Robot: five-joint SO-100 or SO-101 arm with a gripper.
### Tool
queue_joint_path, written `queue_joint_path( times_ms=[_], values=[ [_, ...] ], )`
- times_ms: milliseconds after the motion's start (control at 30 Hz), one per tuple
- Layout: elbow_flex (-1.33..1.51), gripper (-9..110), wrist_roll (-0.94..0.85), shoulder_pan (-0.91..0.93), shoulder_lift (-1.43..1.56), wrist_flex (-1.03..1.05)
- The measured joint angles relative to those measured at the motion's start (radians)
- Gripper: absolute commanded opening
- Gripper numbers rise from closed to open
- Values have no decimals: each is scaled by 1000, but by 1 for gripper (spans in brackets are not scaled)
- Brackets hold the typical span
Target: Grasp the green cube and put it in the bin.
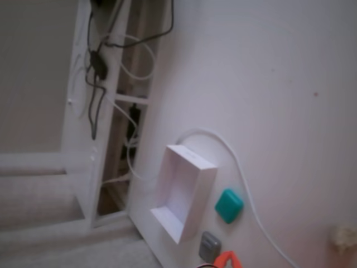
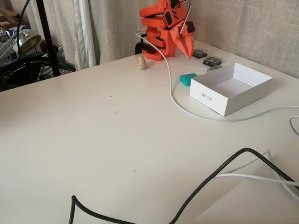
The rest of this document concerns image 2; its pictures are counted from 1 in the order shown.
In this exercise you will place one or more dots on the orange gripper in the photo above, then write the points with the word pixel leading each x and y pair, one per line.
pixel 179 35

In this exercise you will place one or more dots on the green cube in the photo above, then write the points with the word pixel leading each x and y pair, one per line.
pixel 187 79

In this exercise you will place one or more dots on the white cardboard box bin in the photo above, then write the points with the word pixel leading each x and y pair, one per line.
pixel 208 95

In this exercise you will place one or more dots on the clear case with black insert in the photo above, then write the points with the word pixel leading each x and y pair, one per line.
pixel 199 53
pixel 212 61

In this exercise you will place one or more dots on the small grey case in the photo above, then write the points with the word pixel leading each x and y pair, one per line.
pixel 215 68

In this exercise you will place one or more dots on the black table clamp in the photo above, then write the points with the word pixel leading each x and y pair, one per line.
pixel 143 46

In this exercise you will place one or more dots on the beige small figurine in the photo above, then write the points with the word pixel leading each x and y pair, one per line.
pixel 141 64

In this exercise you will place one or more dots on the beige fabric curtain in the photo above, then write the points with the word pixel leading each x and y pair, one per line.
pixel 233 23

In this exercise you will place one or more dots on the white curtain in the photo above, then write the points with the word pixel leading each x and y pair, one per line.
pixel 81 35

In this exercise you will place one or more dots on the black pole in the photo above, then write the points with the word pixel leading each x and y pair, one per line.
pixel 47 35

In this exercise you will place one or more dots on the silver desk lamp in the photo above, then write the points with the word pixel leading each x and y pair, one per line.
pixel 28 42

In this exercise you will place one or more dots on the black fan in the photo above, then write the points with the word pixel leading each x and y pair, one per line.
pixel 28 72

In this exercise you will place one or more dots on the brown cardboard box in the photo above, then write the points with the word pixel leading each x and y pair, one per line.
pixel 11 18

